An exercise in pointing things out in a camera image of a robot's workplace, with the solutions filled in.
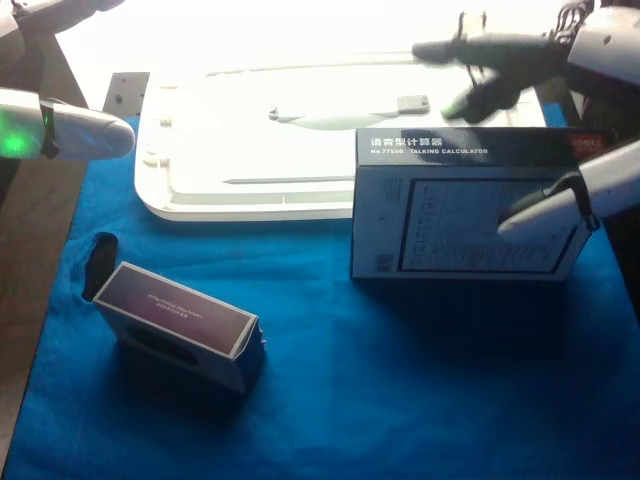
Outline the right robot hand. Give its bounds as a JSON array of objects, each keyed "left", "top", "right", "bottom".
[{"left": 411, "top": 0, "right": 640, "bottom": 125}]

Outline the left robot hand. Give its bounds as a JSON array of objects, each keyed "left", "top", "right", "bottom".
[{"left": 0, "top": 0, "right": 126, "bottom": 64}]

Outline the calculator box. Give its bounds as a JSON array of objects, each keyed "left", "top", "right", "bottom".
[{"left": 349, "top": 126, "right": 616, "bottom": 282}]

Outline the small maroon-top product box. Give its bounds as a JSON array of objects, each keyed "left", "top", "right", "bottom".
[{"left": 92, "top": 261, "right": 266, "bottom": 396}]

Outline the white plastic tray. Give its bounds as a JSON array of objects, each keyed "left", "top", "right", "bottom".
[{"left": 133, "top": 62, "right": 549, "bottom": 222}]

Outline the grey metal plate with holes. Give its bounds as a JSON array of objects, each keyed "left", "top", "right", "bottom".
[{"left": 102, "top": 72, "right": 151, "bottom": 119}]

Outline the blue cloth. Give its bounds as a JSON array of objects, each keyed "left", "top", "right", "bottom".
[{"left": 0, "top": 102, "right": 640, "bottom": 480}]

